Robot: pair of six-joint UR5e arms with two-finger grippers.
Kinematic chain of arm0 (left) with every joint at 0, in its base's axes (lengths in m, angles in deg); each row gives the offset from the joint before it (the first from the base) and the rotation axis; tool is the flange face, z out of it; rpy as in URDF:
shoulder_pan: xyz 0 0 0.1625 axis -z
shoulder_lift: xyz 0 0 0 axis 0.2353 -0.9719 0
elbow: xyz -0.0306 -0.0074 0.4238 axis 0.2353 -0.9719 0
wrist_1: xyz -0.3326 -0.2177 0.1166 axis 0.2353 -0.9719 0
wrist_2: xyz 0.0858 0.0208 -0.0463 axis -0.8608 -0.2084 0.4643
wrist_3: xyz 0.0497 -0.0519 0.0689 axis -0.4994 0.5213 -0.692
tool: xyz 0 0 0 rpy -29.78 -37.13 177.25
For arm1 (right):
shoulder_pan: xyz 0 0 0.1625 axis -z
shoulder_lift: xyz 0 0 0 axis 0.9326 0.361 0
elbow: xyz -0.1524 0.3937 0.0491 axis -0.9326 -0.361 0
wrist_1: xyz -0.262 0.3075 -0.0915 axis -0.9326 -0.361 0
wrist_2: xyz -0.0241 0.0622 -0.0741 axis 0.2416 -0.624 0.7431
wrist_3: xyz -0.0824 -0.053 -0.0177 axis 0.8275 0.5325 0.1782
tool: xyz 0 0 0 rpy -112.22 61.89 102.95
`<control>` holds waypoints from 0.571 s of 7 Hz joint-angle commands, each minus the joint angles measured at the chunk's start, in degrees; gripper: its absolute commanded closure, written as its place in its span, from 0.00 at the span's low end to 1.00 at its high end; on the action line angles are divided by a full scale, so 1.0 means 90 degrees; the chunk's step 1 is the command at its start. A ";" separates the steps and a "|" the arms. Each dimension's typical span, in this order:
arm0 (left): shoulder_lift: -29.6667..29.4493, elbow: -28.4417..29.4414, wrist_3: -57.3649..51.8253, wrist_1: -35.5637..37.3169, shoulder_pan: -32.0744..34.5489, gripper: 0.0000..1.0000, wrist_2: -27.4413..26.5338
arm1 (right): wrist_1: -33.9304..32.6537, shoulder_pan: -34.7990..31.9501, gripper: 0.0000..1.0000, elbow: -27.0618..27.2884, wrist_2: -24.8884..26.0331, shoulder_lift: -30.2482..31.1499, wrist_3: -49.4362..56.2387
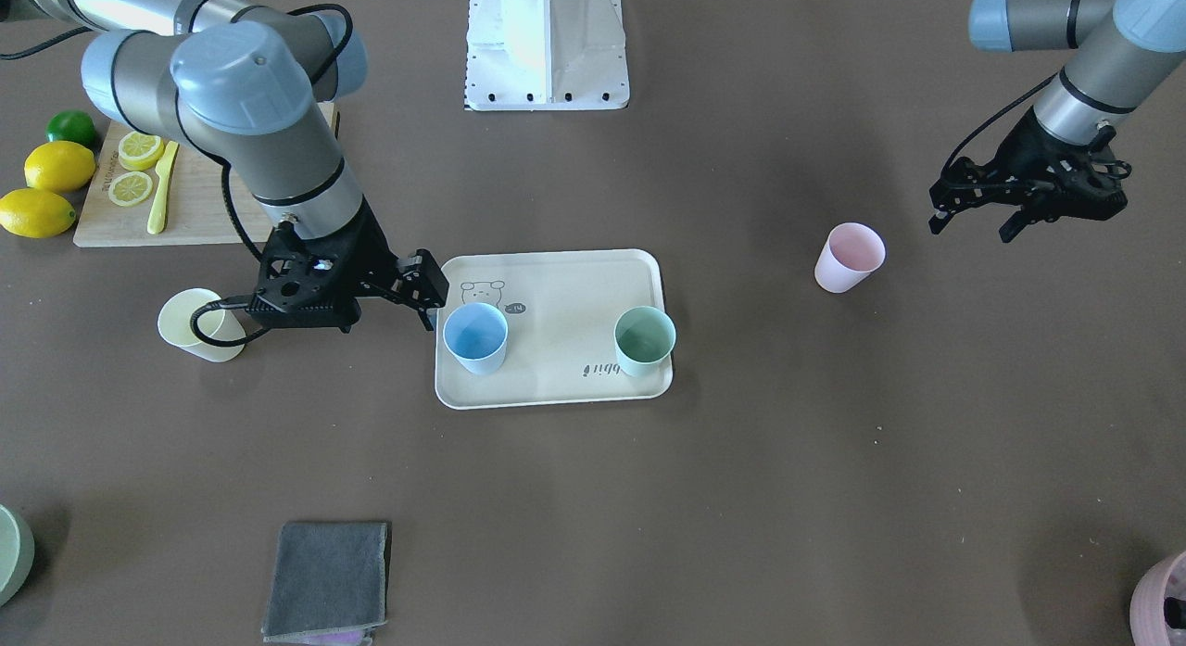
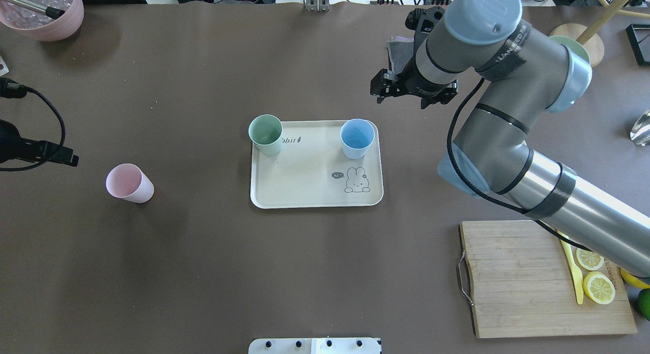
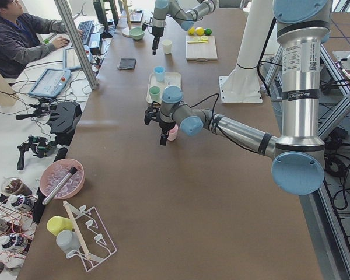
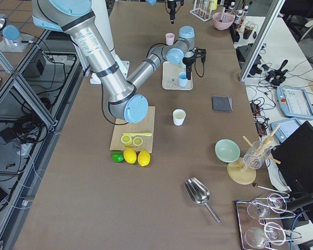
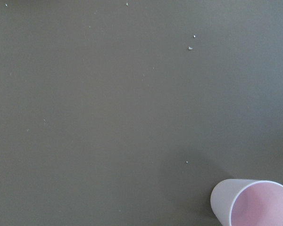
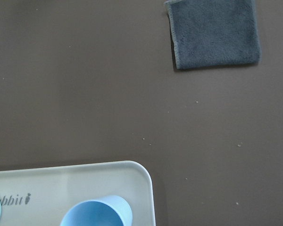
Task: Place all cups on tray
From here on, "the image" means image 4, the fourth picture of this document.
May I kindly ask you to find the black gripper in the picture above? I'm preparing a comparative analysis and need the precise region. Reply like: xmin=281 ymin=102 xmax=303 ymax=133
xmin=182 ymin=51 xmax=196 ymax=80
xmin=165 ymin=0 xmax=184 ymax=24

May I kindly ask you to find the blue cup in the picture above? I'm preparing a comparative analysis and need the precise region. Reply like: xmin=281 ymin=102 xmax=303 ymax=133
xmin=178 ymin=72 xmax=188 ymax=88

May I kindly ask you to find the pink cup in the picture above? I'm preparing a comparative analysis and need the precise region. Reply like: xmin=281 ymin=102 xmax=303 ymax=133
xmin=165 ymin=33 xmax=175 ymax=45

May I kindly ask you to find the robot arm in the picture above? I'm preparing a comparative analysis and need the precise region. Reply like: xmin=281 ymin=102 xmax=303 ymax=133
xmin=145 ymin=0 xmax=185 ymax=24
xmin=32 ymin=0 xmax=195 ymax=123

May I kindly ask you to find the cream rabbit tray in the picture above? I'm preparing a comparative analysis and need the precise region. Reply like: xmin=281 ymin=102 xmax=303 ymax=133
xmin=162 ymin=61 xmax=193 ymax=91

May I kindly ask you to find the metal muddler in bowl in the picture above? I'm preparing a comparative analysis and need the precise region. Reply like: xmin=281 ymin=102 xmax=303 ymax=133
xmin=219 ymin=7 xmax=225 ymax=22

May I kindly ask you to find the grey folded cloth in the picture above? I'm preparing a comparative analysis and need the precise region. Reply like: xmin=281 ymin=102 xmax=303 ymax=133
xmin=211 ymin=96 xmax=233 ymax=113

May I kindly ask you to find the pale yellow cup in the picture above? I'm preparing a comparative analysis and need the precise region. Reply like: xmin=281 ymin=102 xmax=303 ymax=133
xmin=173 ymin=109 xmax=186 ymax=126

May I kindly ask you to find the pink bowl with ice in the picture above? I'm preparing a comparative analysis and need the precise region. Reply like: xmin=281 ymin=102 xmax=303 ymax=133
xmin=212 ymin=12 xmax=235 ymax=31

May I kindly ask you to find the iced coffee cup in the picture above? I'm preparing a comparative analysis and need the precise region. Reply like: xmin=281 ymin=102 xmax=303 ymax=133
xmin=243 ymin=22 xmax=255 ymax=40

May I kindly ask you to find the yellow plastic knife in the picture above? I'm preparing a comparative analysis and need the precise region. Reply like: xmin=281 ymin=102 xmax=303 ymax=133
xmin=122 ymin=132 xmax=152 ymax=136

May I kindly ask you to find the spare gripper on desk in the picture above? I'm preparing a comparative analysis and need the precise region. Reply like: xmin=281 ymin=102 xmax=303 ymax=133
xmin=265 ymin=59 xmax=288 ymax=86

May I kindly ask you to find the wooden cutting board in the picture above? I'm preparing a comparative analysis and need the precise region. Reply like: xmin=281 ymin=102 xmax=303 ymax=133
xmin=110 ymin=106 xmax=155 ymax=153

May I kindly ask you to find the lower lemon slice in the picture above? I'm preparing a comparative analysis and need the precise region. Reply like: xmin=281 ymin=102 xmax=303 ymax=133
xmin=133 ymin=136 xmax=143 ymax=147

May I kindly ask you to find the lemon slice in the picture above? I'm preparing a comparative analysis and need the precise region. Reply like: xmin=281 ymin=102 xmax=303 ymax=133
xmin=133 ymin=136 xmax=143 ymax=147
xmin=121 ymin=135 xmax=133 ymax=146

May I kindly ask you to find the green bowl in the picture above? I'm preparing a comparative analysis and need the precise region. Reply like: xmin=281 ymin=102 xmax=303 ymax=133
xmin=215 ymin=139 xmax=240 ymax=163

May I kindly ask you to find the upper lemon slice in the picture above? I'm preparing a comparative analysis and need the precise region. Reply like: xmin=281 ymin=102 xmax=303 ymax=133
xmin=121 ymin=135 xmax=133 ymax=146

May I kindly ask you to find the whole lemon far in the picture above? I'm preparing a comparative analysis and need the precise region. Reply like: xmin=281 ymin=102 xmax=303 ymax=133
xmin=137 ymin=150 xmax=151 ymax=167

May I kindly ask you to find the whole lemon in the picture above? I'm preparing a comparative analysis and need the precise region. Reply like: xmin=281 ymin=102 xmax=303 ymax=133
xmin=137 ymin=150 xmax=151 ymax=167
xmin=123 ymin=147 xmax=137 ymax=164

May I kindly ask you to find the whole lemon near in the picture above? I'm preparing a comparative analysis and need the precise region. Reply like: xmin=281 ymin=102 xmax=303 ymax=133
xmin=123 ymin=147 xmax=137 ymax=164

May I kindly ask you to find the clear glass cup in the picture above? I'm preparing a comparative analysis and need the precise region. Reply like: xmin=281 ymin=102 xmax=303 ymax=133
xmin=243 ymin=141 xmax=271 ymax=169

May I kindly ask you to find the teach pendant upper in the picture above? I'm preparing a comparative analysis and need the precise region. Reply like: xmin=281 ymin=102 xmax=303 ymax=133
xmin=276 ymin=86 xmax=313 ymax=120

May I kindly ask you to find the teach pendant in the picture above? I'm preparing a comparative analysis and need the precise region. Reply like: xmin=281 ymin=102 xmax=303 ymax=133
xmin=270 ymin=117 xmax=302 ymax=143
xmin=276 ymin=86 xmax=313 ymax=120

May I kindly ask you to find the green lime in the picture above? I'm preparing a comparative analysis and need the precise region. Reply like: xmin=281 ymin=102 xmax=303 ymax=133
xmin=111 ymin=152 xmax=124 ymax=163

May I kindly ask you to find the teach pendant lower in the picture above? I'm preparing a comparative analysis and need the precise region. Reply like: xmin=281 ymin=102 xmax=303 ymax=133
xmin=270 ymin=117 xmax=302 ymax=143

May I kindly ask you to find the wooden cup rack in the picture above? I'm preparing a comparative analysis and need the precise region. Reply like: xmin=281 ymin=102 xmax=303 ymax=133
xmin=227 ymin=125 xmax=281 ymax=185

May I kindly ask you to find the metal ice scoop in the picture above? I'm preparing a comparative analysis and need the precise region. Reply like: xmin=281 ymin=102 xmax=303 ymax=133
xmin=185 ymin=177 xmax=221 ymax=223

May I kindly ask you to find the black monitor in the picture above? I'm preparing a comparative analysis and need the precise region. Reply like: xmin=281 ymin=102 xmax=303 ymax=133
xmin=272 ymin=121 xmax=313 ymax=193

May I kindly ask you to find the wine glass upper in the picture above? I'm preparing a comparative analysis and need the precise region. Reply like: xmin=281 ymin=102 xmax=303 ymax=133
xmin=247 ymin=193 xmax=287 ymax=219

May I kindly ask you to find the wine glass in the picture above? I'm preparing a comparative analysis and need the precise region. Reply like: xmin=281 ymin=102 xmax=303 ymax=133
xmin=247 ymin=193 xmax=287 ymax=219
xmin=245 ymin=222 xmax=286 ymax=249

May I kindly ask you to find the wine glass lower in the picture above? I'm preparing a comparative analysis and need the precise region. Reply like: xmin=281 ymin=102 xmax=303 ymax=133
xmin=245 ymin=222 xmax=286 ymax=249

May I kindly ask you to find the white wire rack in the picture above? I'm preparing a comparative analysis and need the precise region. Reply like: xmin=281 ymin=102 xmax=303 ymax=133
xmin=190 ymin=0 xmax=218 ymax=21

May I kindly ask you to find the aluminium frame post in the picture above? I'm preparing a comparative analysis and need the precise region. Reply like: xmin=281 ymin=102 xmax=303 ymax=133
xmin=239 ymin=0 xmax=285 ymax=83

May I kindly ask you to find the black frame tray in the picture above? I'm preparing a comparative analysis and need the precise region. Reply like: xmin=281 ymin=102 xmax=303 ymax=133
xmin=234 ymin=198 xmax=307 ymax=250

